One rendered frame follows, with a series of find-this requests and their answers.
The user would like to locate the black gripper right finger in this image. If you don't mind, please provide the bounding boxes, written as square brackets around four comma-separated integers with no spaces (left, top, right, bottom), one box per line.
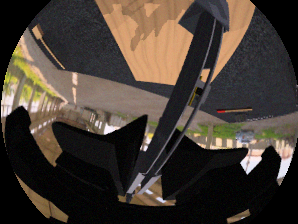
[161,128,249,201]

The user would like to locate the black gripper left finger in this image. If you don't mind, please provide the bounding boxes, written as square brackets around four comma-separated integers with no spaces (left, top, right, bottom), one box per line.
[52,115,148,197]

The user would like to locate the light brown wooden board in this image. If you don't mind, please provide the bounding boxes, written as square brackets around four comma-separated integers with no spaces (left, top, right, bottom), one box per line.
[96,0,255,85]

